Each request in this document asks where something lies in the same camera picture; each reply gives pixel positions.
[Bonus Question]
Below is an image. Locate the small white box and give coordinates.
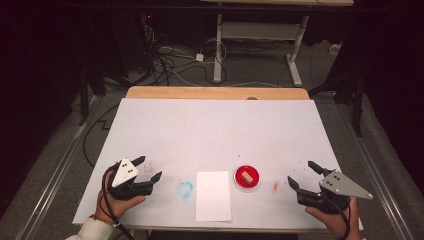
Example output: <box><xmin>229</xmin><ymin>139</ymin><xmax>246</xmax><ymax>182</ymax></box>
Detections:
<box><xmin>328</xmin><ymin>42</ymin><xmax>343</xmax><ymax>57</ymax></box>

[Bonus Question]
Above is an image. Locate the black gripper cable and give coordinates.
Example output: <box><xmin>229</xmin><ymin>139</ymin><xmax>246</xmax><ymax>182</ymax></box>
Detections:
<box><xmin>320</xmin><ymin>191</ymin><xmax>352</xmax><ymax>240</ymax></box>
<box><xmin>101</xmin><ymin>165</ymin><xmax>136</xmax><ymax>240</ymax></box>

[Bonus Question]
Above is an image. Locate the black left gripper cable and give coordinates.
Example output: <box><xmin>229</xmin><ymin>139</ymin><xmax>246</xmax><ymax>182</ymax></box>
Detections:
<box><xmin>101</xmin><ymin>165</ymin><xmax>136</xmax><ymax>240</ymax></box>

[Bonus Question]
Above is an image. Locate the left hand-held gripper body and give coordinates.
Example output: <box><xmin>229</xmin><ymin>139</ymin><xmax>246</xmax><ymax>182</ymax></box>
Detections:
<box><xmin>107</xmin><ymin>157</ymin><xmax>155</xmax><ymax>201</ymax></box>

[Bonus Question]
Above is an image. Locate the orange bracelet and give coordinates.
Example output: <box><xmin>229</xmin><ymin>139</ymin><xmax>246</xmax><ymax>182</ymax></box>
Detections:
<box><xmin>88</xmin><ymin>213</ymin><xmax>118</xmax><ymax>229</ymax></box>

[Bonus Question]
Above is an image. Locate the person's right hand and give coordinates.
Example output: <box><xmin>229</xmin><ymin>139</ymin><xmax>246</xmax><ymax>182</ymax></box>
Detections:
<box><xmin>304</xmin><ymin>196</ymin><xmax>363</xmax><ymax>240</ymax></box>

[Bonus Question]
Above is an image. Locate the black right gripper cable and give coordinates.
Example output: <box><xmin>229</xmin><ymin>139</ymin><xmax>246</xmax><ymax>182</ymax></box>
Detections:
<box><xmin>320</xmin><ymin>191</ymin><xmax>352</xmax><ymax>240</ymax></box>

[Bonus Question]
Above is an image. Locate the black floor cable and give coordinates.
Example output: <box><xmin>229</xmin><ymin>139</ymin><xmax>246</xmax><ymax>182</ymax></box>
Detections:
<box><xmin>82</xmin><ymin>104</ymin><xmax>120</xmax><ymax>168</ymax></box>

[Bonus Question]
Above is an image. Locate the white paper sheet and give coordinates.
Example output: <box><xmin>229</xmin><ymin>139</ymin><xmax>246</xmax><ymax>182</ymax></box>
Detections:
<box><xmin>195</xmin><ymin>170</ymin><xmax>233</xmax><ymax>223</ymax></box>

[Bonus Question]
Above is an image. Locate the person's left hand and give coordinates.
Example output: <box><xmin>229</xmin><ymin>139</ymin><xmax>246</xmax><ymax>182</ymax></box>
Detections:
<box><xmin>94</xmin><ymin>170</ymin><xmax>147</xmax><ymax>225</ymax></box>

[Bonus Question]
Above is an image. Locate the metal floor rail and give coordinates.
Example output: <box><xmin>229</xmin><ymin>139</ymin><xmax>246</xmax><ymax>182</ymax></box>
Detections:
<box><xmin>334</xmin><ymin>99</ymin><xmax>416</xmax><ymax>240</ymax></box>
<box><xmin>22</xmin><ymin>95</ymin><xmax>105</xmax><ymax>240</ymax></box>

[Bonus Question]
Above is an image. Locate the wooden table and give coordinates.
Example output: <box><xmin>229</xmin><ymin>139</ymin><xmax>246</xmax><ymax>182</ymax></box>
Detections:
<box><xmin>125</xmin><ymin>85</ymin><xmax>311</xmax><ymax>101</ymax></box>

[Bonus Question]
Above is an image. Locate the white table cover board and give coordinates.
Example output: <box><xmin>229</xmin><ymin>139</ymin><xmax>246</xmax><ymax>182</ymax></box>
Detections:
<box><xmin>72</xmin><ymin>97</ymin><xmax>365</xmax><ymax>232</ymax></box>

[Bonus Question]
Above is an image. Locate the round red ink pad dish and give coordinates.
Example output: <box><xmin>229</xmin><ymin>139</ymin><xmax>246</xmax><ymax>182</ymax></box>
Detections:
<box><xmin>233</xmin><ymin>164</ymin><xmax>262</xmax><ymax>190</ymax></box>

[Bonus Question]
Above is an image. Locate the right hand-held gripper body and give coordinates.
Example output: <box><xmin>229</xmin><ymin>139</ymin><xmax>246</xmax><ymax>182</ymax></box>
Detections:
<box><xmin>295</xmin><ymin>169</ymin><xmax>374</xmax><ymax>215</ymax></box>

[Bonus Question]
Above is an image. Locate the white metal desk frame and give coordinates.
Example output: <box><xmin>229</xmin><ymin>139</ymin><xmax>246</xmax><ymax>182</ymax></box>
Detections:
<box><xmin>199</xmin><ymin>0</ymin><xmax>355</xmax><ymax>88</ymax></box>

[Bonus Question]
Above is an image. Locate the tangle of floor cables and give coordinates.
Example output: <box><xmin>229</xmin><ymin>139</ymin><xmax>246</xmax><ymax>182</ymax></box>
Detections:
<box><xmin>142</xmin><ymin>24</ymin><xmax>234</xmax><ymax>88</ymax></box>

